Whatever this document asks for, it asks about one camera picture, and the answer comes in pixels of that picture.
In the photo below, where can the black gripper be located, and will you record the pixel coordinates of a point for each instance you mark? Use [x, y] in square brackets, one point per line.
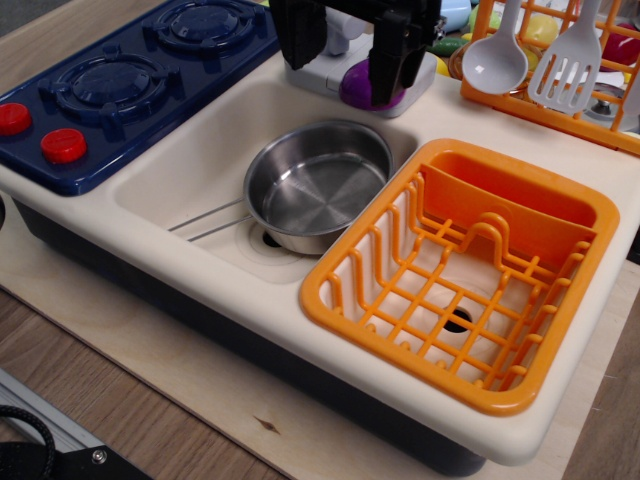
[301, 28]

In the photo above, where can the purple toy eggplant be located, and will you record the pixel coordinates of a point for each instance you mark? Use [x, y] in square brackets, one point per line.
[355, 89]

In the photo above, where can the stainless steel pan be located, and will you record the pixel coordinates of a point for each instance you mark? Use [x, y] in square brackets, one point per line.
[307, 186]

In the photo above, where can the grey toy faucet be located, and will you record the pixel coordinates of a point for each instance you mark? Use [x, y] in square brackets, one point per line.
[348, 43]

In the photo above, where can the grey plastic spoon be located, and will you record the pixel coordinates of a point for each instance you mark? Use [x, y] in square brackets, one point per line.
[497, 65]

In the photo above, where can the grey plastic slotted spatula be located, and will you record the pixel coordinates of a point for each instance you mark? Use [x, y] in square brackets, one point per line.
[566, 75]

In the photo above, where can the blue toy stove top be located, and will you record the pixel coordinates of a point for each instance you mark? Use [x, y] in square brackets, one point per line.
[129, 90]

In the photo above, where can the orange dish drainer basket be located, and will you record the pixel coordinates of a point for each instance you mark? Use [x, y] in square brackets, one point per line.
[465, 272]

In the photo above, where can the cream toy kitchen sink unit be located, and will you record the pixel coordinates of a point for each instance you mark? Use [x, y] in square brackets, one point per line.
[201, 165]

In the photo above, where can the orange utensil rack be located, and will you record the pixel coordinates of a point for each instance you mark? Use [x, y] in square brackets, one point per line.
[614, 102]

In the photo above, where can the red stove knob right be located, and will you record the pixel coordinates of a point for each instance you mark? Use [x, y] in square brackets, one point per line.
[63, 146]

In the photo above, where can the red stove knob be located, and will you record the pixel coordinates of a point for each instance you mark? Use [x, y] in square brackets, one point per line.
[15, 118]
[63, 146]

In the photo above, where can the red stove knob left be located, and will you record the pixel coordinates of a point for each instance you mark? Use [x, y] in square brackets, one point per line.
[15, 118]

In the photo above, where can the black metal bracket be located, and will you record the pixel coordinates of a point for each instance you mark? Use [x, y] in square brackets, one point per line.
[95, 463]

